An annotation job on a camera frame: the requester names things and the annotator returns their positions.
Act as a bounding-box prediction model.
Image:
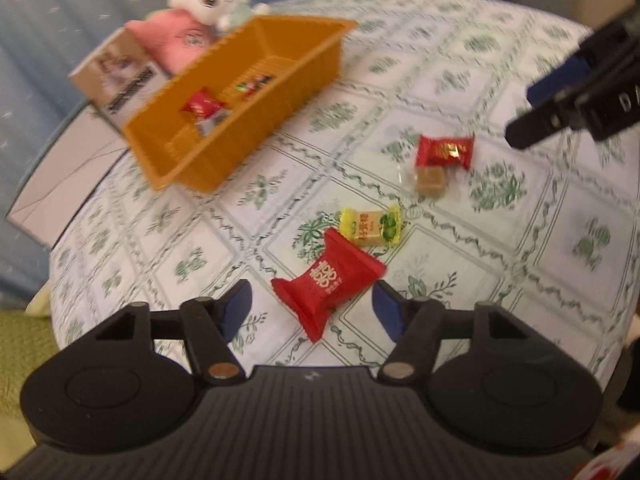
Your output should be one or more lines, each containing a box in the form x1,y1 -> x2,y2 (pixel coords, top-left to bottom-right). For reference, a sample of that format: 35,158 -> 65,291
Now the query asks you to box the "clear packet of dark snack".
192,109 -> 233,136

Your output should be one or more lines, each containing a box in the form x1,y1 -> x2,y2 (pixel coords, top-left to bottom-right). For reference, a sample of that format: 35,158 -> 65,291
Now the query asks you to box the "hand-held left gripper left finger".
92,279 -> 253,387

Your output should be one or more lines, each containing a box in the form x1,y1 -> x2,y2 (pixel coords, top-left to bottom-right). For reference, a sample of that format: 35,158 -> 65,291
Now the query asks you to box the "red foil candy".
414,132 -> 476,172

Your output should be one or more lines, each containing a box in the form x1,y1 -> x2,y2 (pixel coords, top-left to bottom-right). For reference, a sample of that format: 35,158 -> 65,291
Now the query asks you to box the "large red candy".
271,227 -> 388,343

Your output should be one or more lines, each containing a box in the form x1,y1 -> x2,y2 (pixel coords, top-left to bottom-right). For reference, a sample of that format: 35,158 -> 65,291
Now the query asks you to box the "clear wrapped caramel candy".
400,162 -> 451,198

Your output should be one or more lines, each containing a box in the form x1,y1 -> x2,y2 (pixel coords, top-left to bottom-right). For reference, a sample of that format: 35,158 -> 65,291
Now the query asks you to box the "yellow wrapped candy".
339,205 -> 403,247

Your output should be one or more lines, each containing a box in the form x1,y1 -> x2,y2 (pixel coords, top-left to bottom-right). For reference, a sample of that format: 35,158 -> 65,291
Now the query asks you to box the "dark cloth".
616,310 -> 640,411

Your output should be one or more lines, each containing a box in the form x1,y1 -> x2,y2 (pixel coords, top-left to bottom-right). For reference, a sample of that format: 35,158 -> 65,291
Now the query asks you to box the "pink plush toy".
125,7 -> 221,76

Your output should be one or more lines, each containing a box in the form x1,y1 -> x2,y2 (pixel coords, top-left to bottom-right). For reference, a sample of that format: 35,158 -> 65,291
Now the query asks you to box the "green red candy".
235,74 -> 278,97

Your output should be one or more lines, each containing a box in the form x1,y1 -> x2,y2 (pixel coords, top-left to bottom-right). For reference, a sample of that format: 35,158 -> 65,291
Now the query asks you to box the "brown printed cardboard box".
69,27 -> 173,128

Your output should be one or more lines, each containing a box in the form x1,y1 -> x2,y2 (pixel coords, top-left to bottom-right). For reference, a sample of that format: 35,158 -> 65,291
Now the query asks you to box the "pale green sofa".
0,292 -> 66,461

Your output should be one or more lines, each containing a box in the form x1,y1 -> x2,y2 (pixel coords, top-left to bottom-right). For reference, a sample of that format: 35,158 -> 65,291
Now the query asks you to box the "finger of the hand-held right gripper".
505,92 -> 583,150
526,10 -> 640,110

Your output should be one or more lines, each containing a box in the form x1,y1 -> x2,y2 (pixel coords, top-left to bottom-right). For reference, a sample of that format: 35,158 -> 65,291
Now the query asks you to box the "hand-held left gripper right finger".
372,280 -> 538,386

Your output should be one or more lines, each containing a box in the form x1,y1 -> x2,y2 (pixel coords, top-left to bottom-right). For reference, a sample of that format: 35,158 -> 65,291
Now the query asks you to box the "red white printed cloth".
570,437 -> 640,480

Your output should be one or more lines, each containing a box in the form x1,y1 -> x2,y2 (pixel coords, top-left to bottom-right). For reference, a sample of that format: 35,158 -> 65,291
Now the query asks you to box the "red gold print snack packet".
180,87 -> 230,122

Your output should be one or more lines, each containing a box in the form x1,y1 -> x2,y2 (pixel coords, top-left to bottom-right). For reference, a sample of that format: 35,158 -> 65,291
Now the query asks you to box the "orange plastic tray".
122,15 -> 358,192

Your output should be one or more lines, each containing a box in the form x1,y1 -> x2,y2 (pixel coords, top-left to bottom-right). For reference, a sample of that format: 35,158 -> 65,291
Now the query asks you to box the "white flat carton box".
6,102 -> 131,248

